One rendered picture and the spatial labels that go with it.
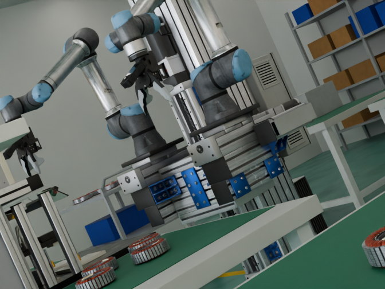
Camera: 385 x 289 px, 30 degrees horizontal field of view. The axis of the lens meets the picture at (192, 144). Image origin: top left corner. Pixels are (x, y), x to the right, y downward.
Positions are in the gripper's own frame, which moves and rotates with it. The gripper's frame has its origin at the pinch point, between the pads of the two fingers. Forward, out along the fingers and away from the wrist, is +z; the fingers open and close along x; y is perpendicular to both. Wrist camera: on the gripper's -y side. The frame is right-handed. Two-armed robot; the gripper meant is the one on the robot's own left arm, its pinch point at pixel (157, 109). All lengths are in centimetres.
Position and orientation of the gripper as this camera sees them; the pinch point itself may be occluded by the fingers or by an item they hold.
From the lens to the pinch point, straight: 245.5
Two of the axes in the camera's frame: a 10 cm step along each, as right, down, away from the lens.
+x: -6.3, 2.8, 7.2
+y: 6.6, -3.0, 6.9
